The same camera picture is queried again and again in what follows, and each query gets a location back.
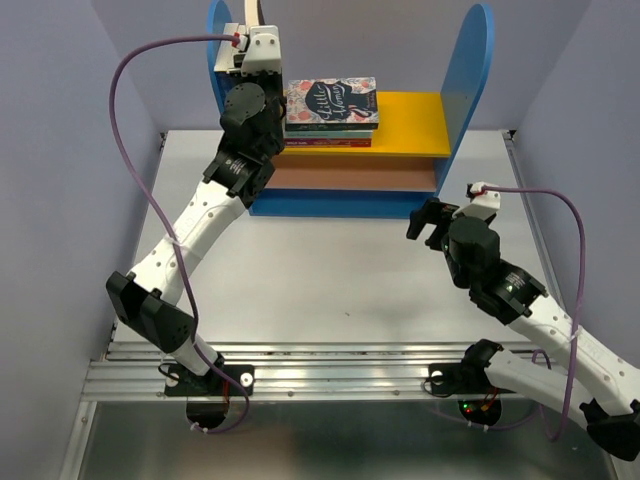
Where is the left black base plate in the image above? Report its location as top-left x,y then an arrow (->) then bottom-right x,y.
158,363 -> 255,397

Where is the A Tale of Two Cities book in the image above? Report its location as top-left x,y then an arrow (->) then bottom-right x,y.
244,0 -> 266,27

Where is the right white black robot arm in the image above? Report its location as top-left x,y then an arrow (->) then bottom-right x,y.
406,198 -> 639,461

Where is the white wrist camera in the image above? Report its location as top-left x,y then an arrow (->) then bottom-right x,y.
463,182 -> 501,223
236,25 -> 282,76

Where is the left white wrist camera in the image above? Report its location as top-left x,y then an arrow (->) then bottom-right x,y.
236,25 -> 282,76

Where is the teal book in stack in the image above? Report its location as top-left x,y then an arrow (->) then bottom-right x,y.
284,130 -> 374,139

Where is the aluminium extrusion rail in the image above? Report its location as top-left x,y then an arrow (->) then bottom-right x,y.
79,341 -> 612,401

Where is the purple Roald Dahl book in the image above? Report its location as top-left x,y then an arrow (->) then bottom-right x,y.
285,138 -> 372,148

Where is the dark green book in stack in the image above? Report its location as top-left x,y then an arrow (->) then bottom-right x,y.
285,123 -> 379,134

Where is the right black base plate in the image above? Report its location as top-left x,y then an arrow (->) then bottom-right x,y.
421,363 -> 495,398

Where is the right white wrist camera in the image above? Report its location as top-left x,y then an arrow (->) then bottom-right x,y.
463,182 -> 501,223

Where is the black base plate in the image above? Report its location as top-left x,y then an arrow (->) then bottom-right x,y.
158,363 -> 255,397
421,363 -> 495,398

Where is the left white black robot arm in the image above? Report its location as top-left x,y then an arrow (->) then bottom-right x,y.
106,72 -> 286,394

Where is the blue yellow wooden bookshelf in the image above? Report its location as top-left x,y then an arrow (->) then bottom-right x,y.
207,1 -> 494,219

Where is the Little Women floral book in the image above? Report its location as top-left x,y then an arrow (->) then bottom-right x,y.
284,77 -> 380,126

